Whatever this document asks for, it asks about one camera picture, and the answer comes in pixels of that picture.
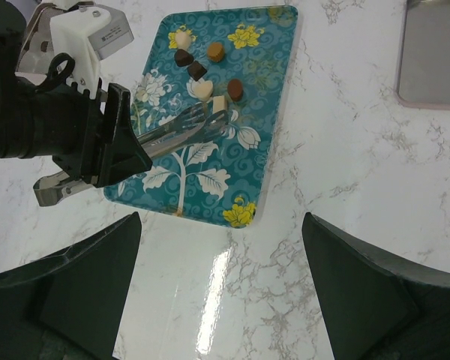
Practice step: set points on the pink box lid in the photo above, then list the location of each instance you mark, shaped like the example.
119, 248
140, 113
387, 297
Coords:
423, 77

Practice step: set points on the caramel round chocolate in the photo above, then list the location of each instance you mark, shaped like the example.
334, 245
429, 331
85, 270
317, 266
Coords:
216, 51

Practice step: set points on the teal floral tray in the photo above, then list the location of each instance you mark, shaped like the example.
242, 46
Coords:
243, 54

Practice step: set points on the white heart chocolate top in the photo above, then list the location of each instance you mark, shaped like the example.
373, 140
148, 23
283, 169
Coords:
183, 40

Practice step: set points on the white heart chocolate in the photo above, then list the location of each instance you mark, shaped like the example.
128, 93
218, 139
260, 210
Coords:
183, 40
203, 90

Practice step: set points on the white heart chocolate centre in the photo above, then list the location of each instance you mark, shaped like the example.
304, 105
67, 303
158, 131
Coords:
203, 90

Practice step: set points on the metal serving tongs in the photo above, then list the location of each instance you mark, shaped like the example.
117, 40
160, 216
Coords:
180, 131

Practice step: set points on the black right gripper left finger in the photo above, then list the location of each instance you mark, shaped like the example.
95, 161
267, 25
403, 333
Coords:
69, 304

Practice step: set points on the white square chocolate right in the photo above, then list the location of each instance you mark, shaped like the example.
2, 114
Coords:
219, 103

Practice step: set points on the dark chocolate top left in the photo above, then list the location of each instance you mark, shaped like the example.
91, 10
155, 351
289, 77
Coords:
183, 58

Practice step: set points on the pink chocolate box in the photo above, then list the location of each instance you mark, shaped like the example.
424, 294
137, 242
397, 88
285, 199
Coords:
37, 49

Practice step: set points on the brown oval chocolate right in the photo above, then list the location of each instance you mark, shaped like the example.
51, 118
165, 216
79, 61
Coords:
235, 89

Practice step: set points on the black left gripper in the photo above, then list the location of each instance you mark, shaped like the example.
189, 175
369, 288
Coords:
89, 139

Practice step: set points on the dark square chocolate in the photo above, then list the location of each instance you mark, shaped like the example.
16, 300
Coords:
196, 71

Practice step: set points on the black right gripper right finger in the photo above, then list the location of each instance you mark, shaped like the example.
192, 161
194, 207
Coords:
375, 304

